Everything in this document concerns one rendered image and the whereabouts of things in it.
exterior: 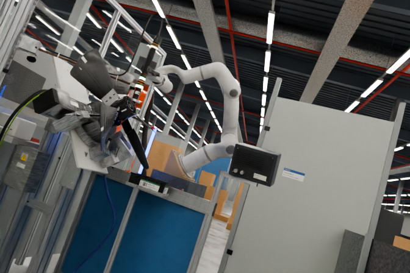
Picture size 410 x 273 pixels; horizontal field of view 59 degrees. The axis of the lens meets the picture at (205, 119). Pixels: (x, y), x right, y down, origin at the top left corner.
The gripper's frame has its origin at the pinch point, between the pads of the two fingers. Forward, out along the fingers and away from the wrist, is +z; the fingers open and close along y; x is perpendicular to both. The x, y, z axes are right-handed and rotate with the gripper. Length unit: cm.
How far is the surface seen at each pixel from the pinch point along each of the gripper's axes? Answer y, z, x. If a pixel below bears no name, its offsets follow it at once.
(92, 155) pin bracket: 2, 15, -57
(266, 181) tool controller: -81, -32, -40
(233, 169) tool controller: -61, -31, -39
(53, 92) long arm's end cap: 8, 50, -35
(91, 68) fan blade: 9.2, 31.8, -15.5
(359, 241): -142, -123, -56
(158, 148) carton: 350, -723, -3
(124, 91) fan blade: 5.7, 4.0, -17.3
